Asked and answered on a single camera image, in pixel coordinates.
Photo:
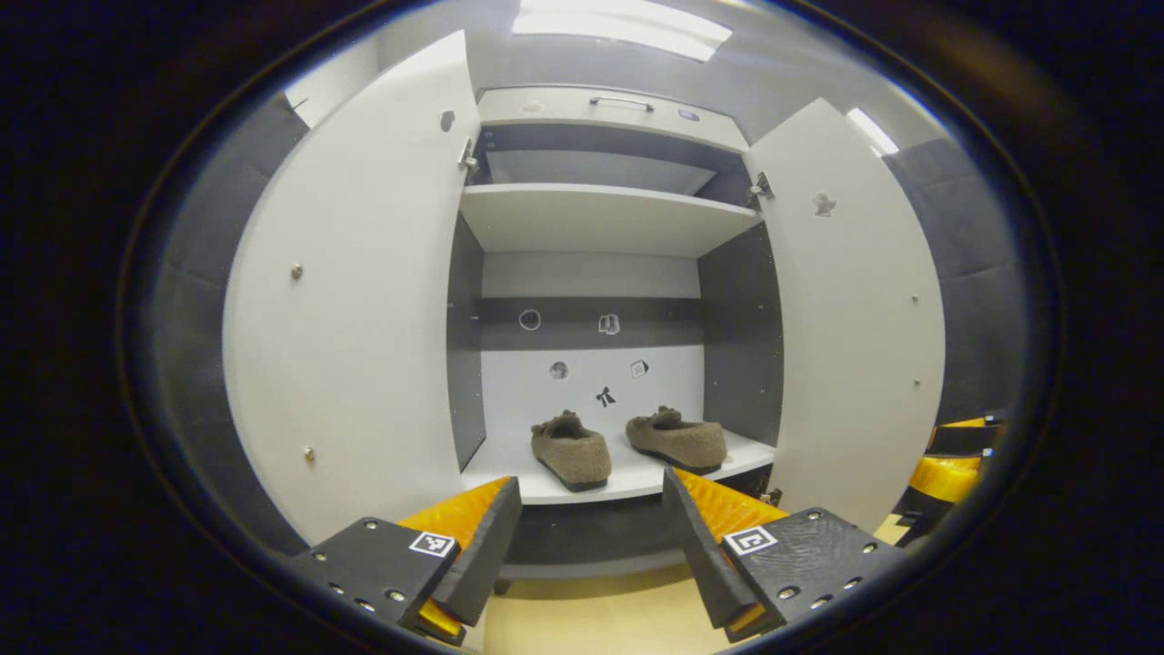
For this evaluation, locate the black backdrop cloth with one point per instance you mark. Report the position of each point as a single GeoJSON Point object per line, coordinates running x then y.
{"type": "Point", "coordinates": [982, 291]}

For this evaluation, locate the large ceiling light panel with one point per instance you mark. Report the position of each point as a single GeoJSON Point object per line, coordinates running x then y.
{"type": "Point", "coordinates": [618, 27]}

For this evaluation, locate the brown fuzzy shoe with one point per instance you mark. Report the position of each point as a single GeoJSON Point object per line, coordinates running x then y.
{"type": "Point", "coordinates": [573, 450]}
{"type": "Point", "coordinates": [682, 441]}

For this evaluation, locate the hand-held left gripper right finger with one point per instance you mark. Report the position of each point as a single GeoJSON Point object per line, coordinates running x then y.
{"type": "Point", "coordinates": [700, 555]}

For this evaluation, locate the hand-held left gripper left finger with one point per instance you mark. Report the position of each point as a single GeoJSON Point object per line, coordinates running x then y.
{"type": "Point", "coordinates": [482, 555]}

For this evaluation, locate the small ceiling light panel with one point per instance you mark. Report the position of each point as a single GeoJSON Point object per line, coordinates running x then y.
{"type": "Point", "coordinates": [871, 132]}

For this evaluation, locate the white cabinet door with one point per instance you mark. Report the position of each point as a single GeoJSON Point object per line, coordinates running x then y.
{"type": "Point", "coordinates": [364, 300]}
{"type": "Point", "coordinates": [855, 346]}

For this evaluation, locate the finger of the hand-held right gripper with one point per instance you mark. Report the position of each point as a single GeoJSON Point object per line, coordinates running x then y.
{"type": "Point", "coordinates": [964, 440]}
{"type": "Point", "coordinates": [946, 478]}

